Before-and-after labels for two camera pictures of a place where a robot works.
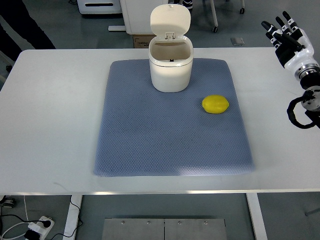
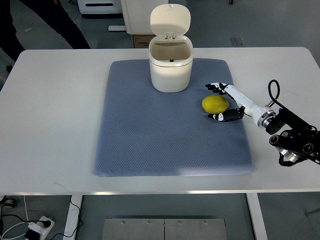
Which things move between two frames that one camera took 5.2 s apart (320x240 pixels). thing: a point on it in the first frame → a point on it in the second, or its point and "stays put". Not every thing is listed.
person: [16, 14] → [53, 13]
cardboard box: [142, 41] stays put
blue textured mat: [143, 131] stays put
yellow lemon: [215, 104] stays put
